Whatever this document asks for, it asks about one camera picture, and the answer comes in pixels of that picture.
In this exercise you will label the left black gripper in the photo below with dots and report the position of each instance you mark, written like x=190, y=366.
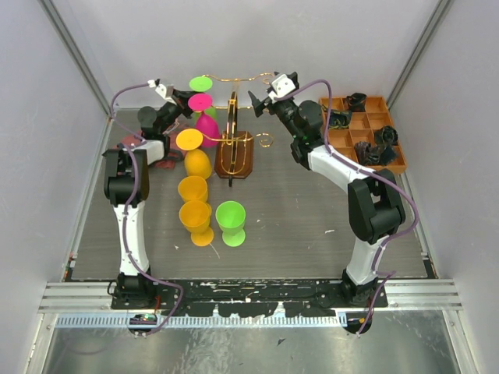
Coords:
x=181, y=99

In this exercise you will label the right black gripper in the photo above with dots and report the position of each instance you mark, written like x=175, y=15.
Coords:
x=259, y=107

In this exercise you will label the pink plastic wine glass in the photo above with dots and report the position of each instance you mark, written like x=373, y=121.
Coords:
x=209, y=129

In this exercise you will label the green wine glass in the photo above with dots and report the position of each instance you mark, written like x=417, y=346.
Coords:
x=231, y=217
x=202, y=87

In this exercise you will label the yellow plastic wine glass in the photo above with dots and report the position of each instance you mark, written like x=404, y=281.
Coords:
x=196, y=161

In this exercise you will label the orange wine glass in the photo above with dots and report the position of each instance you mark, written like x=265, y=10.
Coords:
x=193, y=188
x=195, y=216

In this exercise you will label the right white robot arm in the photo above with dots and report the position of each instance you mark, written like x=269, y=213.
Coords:
x=375, y=208

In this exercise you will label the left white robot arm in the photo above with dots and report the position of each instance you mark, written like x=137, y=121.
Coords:
x=127, y=186

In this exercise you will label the orange wine glass front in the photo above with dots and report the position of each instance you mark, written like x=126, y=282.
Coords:
x=195, y=216

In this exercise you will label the red printed cloth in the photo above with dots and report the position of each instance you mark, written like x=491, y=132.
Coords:
x=174, y=155

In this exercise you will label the black crumpled item left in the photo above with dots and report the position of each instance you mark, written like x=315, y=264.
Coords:
x=339, y=119

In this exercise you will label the black crumpled item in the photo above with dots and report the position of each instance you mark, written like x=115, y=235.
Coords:
x=339, y=119
x=386, y=136
x=356, y=102
x=379, y=155

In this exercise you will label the black crumpled item top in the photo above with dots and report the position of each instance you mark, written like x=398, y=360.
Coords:
x=356, y=102

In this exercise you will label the orange compartment tray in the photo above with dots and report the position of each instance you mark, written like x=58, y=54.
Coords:
x=363, y=126

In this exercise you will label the black crumpled item bottom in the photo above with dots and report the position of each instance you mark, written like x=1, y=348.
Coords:
x=379, y=155

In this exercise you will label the black crumpled item right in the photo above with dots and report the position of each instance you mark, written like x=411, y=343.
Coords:
x=386, y=136

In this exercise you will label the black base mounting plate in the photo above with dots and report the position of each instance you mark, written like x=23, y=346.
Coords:
x=246, y=298

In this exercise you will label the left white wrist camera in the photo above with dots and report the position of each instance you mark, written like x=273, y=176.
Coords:
x=165, y=91

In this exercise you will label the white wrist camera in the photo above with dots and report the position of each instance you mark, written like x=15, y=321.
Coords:
x=282, y=85
x=165, y=91

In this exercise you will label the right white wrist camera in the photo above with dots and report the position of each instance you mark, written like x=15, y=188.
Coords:
x=282, y=85

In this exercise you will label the gold wire wine glass rack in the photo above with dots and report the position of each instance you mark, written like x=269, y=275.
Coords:
x=234, y=153

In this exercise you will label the aluminium frame rail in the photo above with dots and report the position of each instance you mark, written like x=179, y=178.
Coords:
x=405, y=293

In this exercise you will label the slotted grey cable duct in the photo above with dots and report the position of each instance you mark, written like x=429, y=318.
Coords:
x=144, y=321

